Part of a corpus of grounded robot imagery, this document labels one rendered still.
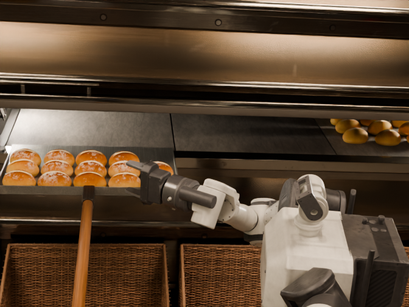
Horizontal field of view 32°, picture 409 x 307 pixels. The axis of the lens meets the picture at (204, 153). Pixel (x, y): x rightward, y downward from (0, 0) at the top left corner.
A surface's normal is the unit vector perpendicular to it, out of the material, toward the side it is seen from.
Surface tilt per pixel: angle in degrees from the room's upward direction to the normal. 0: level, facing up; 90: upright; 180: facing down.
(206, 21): 90
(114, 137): 0
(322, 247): 0
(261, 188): 70
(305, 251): 0
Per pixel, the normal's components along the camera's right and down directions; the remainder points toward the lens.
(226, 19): 0.09, 0.41
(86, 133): 0.07, -0.91
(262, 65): 0.11, 0.07
